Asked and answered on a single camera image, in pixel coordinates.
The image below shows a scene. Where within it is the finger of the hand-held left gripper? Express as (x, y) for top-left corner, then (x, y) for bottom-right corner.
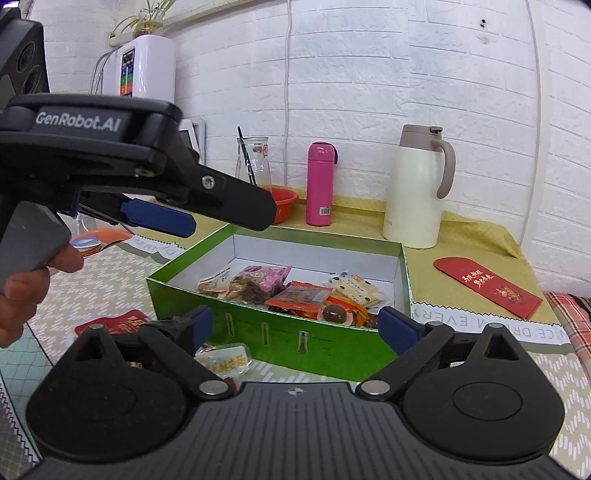
(81, 198), (197, 239)
(182, 159), (278, 232)

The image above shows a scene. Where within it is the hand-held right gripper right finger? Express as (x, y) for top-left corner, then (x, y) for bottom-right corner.
(358, 306), (527, 398)

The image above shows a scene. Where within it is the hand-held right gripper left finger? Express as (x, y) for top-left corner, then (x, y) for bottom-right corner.
(65, 305), (236, 400)

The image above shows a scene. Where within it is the beige brown snack packet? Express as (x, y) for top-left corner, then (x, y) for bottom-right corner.
(198, 267), (234, 296)

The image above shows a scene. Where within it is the white orange snack packet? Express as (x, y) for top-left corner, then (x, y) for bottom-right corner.
(194, 342), (252, 380)

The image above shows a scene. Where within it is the white spotted snack packet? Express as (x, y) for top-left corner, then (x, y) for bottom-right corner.
(323, 272), (385, 310)

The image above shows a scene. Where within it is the chocolate ball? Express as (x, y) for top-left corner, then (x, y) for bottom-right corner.
(321, 302), (370, 327)

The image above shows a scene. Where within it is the green cardboard box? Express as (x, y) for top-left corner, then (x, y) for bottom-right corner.
(147, 224), (413, 383)

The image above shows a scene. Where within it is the pink snack packet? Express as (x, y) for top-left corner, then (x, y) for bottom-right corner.
(231, 265), (293, 305)

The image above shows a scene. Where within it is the orange red snack packet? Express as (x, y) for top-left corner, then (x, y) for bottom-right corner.
(265, 281), (333, 319)

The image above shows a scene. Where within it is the person's left hand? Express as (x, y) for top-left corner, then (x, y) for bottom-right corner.
(0, 247), (85, 349)

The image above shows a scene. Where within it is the black stirring stick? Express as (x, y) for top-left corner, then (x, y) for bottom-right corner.
(237, 126), (258, 186)

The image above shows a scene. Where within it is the glass carafe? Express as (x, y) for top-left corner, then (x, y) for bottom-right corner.
(235, 137), (273, 192)

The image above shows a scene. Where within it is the red plastic basket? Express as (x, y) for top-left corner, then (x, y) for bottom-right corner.
(270, 187), (299, 225)

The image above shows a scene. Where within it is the jelly cup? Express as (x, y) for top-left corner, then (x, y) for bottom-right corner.
(69, 228), (134, 258)

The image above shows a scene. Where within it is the white appliance with screen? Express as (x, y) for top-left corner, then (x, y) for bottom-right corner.
(178, 117), (206, 163)

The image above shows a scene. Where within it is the red flat packet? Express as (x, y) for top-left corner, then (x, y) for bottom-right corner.
(75, 310), (151, 339)

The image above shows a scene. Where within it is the white patterned tablecloth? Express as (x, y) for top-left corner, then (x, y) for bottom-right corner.
(0, 233), (591, 467)

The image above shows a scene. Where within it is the pink thermos bottle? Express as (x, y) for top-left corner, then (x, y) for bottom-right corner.
(306, 142), (340, 227)

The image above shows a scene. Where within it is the red envelope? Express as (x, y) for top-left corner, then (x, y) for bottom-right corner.
(433, 257), (544, 319)

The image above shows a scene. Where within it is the white water purifier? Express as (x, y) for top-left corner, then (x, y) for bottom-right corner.
(92, 34), (176, 103)

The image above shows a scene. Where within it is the cream thermal jug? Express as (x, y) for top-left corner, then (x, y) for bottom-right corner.
(382, 124), (456, 250)

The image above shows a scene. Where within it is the potted green plant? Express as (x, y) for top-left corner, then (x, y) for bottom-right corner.
(111, 0), (178, 40)

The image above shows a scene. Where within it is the plaid cloth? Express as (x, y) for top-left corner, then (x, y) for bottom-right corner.
(544, 291), (591, 381)

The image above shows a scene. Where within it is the teal grid mat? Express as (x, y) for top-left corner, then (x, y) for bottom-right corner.
(0, 323), (81, 416)

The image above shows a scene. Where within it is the grey purifier hose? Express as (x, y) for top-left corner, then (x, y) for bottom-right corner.
(91, 50), (115, 96)

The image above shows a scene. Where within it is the white wall cable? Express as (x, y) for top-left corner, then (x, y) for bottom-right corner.
(281, 0), (296, 148)
(519, 0), (544, 245)

